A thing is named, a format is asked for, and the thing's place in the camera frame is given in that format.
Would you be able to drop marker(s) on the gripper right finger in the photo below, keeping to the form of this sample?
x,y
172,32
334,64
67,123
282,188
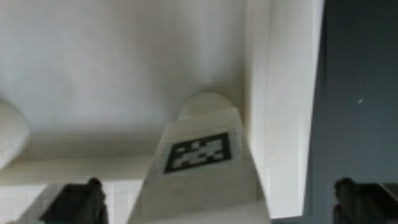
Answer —
x,y
366,203

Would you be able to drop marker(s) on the white square table top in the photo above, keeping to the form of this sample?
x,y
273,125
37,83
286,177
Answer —
x,y
104,61

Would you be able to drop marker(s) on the white table leg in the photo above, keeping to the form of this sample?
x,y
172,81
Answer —
x,y
200,188

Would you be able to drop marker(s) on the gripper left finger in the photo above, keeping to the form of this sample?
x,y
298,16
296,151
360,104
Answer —
x,y
78,207

